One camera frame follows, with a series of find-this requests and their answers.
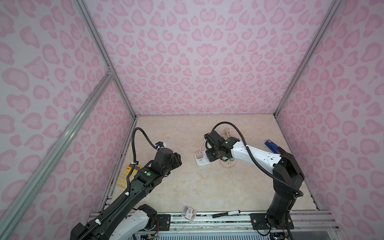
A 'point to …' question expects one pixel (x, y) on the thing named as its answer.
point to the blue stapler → (275, 148)
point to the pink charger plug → (199, 154)
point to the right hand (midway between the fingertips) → (208, 154)
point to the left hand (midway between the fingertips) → (180, 157)
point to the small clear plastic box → (189, 213)
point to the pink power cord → (226, 134)
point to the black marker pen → (235, 212)
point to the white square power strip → (203, 161)
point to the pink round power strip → (228, 163)
